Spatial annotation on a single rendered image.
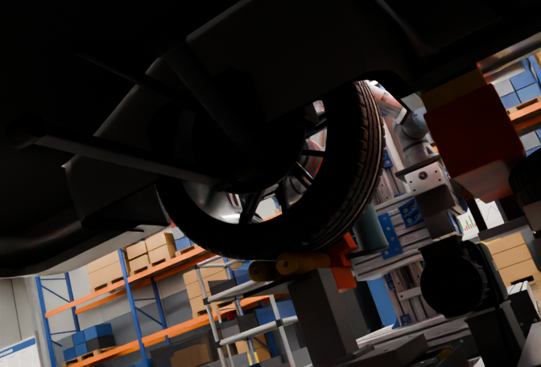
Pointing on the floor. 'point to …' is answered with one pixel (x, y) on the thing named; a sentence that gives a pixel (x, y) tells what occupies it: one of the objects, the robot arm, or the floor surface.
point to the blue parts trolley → (230, 354)
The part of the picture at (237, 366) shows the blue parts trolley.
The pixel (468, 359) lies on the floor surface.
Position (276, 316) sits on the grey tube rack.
